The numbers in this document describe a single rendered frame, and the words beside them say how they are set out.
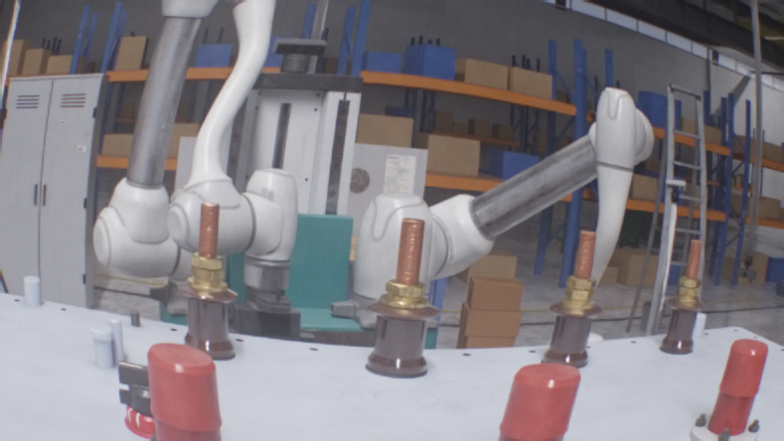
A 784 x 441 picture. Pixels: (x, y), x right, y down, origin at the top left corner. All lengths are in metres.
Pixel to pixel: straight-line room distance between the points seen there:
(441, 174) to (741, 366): 8.30
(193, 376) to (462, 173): 8.76
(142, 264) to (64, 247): 4.07
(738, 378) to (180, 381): 0.63
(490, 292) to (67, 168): 3.31
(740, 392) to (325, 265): 1.38
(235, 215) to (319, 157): 0.62
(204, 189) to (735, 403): 1.02
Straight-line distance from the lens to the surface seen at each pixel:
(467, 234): 2.05
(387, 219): 1.92
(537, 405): 0.72
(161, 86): 1.62
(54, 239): 5.74
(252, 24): 1.65
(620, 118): 1.75
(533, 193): 1.99
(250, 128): 1.97
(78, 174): 5.62
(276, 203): 1.52
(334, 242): 2.02
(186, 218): 1.41
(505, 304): 5.97
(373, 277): 1.93
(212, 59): 8.76
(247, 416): 0.91
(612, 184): 1.76
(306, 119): 2.06
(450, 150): 9.30
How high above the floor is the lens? 1.70
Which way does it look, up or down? 7 degrees down
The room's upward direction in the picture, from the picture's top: 6 degrees clockwise
